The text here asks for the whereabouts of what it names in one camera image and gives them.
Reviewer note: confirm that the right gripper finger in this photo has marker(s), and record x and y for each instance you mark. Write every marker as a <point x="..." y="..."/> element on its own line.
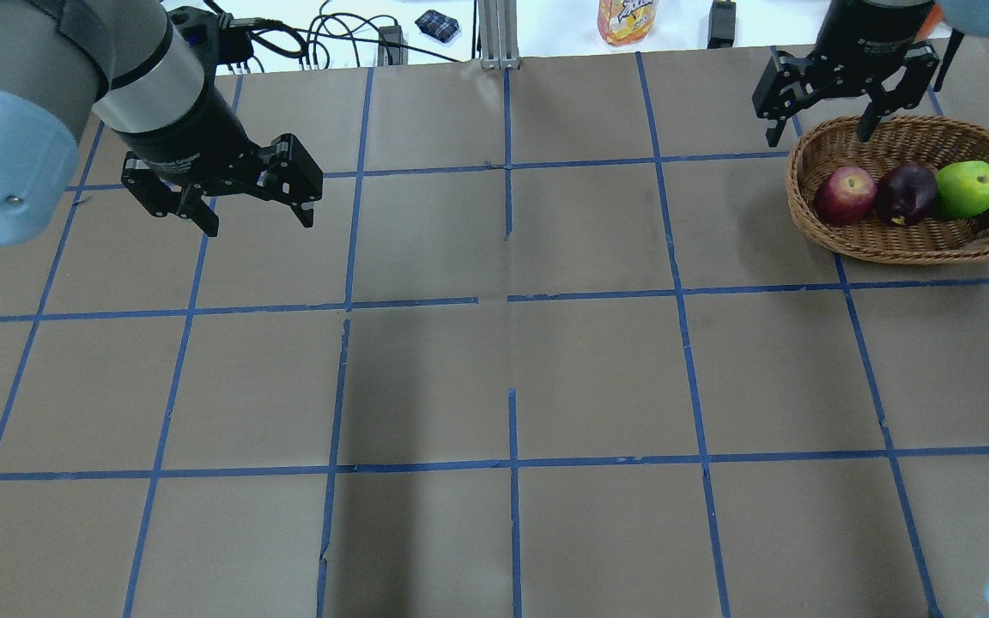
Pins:
<point x="781" y="93"/>
<point x="919" y="67"/>

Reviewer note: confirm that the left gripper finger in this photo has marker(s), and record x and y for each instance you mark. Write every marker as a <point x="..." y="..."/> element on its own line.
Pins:
<point x="161" y="200"/>
<point x="292" y="177"/>

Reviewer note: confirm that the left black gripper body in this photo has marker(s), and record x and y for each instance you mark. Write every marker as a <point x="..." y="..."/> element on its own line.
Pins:
<point x="191" y="130"/>

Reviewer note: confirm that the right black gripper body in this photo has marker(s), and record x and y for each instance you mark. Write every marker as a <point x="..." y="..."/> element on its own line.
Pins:
<point x="875" y="33"/>

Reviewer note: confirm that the dark red apple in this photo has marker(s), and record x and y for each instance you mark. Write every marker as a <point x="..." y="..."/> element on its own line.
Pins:
<point x="905" y="195"/>

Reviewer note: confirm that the green apple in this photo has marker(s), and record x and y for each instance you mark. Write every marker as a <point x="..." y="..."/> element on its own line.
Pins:
<point x="962" y="190"/>

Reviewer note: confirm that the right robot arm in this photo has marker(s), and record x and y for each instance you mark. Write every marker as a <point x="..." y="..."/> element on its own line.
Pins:
<point x="964" y="17"/>

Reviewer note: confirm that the wicker basket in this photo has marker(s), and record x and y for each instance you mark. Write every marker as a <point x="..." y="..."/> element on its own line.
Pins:
<point x="928" y="140"/>

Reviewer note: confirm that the black power adapter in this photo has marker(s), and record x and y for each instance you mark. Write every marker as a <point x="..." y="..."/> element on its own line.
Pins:
<point x="722" y="30"/>

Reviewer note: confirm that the orange juice bottle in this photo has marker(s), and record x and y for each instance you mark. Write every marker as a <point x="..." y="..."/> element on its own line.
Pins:
<point x="623" y="23"/>

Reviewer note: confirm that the dark blue pouch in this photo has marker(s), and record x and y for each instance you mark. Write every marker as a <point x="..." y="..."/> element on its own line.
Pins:
<point x="438" y="26"/>

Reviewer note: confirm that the brown paper table mat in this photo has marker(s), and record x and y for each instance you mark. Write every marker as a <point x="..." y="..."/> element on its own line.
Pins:
<point x="553" y="348"/>

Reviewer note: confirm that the aluminium frame post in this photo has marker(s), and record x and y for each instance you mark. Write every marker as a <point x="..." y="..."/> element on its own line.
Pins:
<point x="497" y="34"/>

